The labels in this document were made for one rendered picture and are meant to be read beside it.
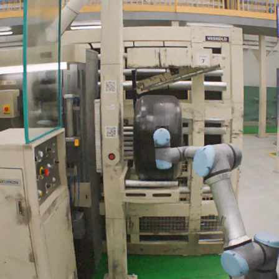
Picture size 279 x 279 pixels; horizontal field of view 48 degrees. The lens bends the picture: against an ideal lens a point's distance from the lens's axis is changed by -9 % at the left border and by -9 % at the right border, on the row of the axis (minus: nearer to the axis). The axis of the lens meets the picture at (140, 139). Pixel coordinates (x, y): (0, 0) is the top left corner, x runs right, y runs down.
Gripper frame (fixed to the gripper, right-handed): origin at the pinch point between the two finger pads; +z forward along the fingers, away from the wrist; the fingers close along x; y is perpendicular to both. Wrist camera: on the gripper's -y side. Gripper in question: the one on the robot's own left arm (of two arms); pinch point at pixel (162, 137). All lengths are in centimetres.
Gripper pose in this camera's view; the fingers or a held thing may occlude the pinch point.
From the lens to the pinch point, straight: 198.4
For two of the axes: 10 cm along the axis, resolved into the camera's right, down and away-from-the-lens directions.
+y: 0.0, -10.0, -0.5
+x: -10.0, -0.1, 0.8
